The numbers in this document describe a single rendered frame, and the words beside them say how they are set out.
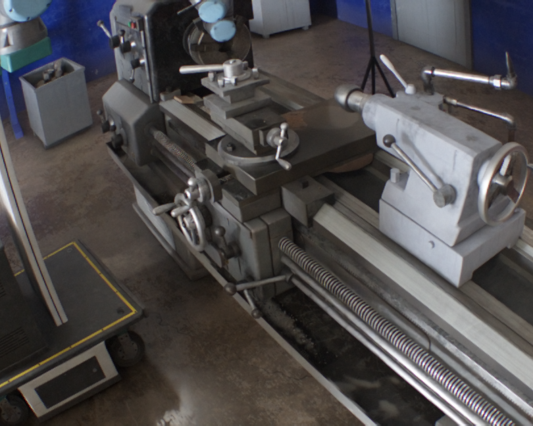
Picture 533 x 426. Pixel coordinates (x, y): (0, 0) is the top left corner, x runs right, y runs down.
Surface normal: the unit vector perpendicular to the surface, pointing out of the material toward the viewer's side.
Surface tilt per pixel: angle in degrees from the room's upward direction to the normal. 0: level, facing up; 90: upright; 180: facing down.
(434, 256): 90
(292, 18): 90
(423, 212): 62
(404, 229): 90
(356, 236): 36
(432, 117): 0
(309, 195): 0
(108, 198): 0
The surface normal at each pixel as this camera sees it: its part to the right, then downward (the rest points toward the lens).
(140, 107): -0.53, -0.51
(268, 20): 0.53, 0.43
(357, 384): -0.09, -0.83
